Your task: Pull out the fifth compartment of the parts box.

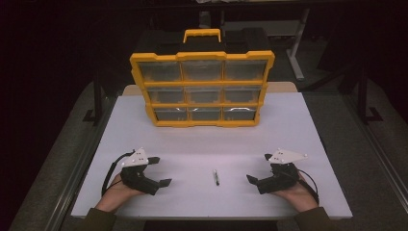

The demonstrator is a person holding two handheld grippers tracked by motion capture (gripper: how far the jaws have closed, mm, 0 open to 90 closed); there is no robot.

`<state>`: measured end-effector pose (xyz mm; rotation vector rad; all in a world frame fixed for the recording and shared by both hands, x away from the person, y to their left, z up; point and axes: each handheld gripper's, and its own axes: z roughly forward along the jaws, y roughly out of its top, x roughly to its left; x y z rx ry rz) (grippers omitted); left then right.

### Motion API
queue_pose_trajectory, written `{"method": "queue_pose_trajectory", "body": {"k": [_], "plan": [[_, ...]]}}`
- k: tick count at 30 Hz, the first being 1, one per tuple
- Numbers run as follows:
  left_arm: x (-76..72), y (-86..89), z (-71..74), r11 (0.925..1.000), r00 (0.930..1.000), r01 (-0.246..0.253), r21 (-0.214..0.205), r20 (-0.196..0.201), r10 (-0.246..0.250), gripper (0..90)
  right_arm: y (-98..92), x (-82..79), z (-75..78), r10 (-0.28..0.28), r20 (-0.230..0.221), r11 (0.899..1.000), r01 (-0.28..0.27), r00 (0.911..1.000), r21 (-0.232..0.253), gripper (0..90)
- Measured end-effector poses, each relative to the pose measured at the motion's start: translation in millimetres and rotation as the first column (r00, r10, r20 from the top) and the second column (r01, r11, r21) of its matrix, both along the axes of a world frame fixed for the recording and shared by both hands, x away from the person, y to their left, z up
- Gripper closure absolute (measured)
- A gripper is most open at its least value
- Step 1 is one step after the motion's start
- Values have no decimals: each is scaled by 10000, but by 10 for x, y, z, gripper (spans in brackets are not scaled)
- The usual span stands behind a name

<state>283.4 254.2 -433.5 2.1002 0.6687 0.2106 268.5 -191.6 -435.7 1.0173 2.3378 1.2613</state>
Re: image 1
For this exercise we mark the clear plastic drawer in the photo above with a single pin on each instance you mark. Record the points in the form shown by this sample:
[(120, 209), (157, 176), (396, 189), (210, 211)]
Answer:
[(205, 115)]

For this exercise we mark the small metal screw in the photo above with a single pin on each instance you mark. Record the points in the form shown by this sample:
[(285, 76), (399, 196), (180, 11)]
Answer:
[(216, 177)]

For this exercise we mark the white table mat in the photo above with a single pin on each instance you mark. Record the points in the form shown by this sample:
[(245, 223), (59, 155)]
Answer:
[(205, 154)]

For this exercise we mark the black metal stand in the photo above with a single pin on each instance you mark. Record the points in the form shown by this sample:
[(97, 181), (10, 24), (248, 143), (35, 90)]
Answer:
[(363, 96), (97, 102)]

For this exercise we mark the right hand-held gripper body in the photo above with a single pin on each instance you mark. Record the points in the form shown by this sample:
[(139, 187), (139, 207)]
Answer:
[(282, 178)]

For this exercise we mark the metal rail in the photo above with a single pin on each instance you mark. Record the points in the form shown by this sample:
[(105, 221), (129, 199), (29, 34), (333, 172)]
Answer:
[(381, 157), (75, 183)]

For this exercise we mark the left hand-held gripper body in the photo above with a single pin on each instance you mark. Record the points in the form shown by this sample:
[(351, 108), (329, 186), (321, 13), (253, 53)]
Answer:
[(138, 178)]

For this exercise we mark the person's right hand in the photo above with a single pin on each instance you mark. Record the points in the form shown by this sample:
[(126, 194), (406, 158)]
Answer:
[(300, 195)]

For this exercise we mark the yellow black drawer organizer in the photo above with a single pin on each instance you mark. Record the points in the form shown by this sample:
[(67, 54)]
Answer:
[(202, 84)]

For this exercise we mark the person's left hand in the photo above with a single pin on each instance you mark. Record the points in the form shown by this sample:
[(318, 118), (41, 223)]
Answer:
[(117, 194)]

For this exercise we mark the white desk leg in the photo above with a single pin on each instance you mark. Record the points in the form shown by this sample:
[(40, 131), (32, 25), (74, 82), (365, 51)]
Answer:
[(296, 54)]

